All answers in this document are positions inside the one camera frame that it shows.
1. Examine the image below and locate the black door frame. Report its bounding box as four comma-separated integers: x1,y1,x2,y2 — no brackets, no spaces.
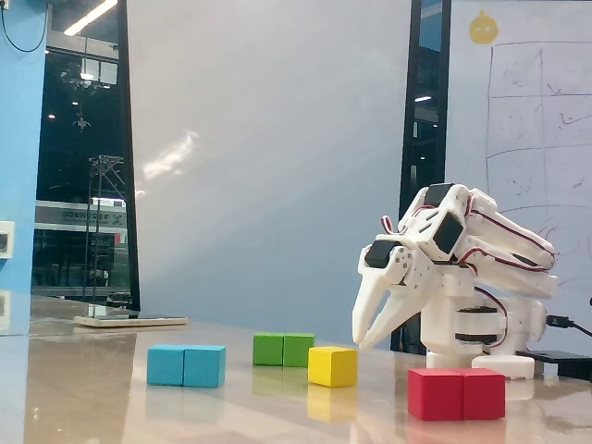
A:
389,0,452,356

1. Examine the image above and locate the black hanging cable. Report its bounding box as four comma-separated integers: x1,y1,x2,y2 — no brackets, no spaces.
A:
0,0,50,54

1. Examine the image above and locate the ceiling light strip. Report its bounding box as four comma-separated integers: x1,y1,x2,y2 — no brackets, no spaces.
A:
63,0,119,38

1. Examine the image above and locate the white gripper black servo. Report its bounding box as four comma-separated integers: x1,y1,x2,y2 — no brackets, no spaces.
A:
351,239,437,352

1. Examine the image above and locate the small yellow wooden cube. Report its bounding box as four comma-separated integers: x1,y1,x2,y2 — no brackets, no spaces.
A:
307,345,359,389

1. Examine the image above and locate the gripper servo wire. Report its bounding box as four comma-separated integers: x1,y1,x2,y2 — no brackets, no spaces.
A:
379,214,404,238

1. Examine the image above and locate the blue wooden block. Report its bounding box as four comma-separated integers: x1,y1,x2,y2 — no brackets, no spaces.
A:
146,344,228,389

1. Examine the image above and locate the black window frame post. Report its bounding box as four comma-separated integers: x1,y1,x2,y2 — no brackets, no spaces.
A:
117,0,142,312

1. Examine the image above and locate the black usb cable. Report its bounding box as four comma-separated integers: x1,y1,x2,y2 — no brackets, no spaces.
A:
545,314,592,339

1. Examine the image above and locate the white wall box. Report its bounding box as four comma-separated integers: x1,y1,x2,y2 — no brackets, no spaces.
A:
0,220,16,259

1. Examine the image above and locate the flat wooden board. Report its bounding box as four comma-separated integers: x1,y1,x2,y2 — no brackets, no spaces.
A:
73,314,189,330

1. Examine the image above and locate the forearm servo wire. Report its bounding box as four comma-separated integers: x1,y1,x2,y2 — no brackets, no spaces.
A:
465,196,555,270

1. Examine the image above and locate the green wooden block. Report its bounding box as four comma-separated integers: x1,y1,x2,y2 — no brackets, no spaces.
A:
253,332,316,369

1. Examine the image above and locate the yellow round sticker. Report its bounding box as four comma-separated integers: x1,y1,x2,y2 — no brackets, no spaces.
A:
468,8,500,46

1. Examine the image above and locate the whiteboard with marker drawings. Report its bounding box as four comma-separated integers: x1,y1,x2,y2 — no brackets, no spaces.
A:
444,0,592,355

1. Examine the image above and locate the white banner with lettering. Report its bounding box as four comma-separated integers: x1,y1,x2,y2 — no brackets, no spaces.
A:
34,201,129,230

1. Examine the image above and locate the upper arm servo wire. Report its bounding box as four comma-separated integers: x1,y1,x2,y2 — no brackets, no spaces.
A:
455,249,543,279

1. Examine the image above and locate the base servo wire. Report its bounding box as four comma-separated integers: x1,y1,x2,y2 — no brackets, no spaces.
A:
472,285,511,349

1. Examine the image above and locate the red wooden block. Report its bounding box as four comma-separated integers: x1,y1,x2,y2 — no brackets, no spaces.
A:
407,367,507,422

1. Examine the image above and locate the black flat box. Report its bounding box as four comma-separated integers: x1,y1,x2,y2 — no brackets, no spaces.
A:
514,350,592,378

